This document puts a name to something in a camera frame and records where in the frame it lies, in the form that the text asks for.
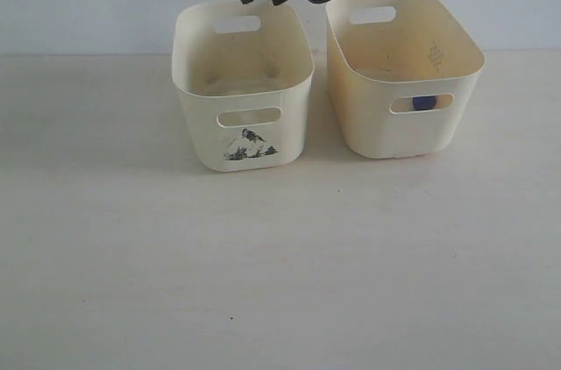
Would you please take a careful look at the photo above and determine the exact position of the blue ball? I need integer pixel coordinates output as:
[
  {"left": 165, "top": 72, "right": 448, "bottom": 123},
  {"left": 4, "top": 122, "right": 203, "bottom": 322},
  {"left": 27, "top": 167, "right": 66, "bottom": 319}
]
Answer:
[{"left": 412, "top": 96, "right": 437, "bottom": 111}]

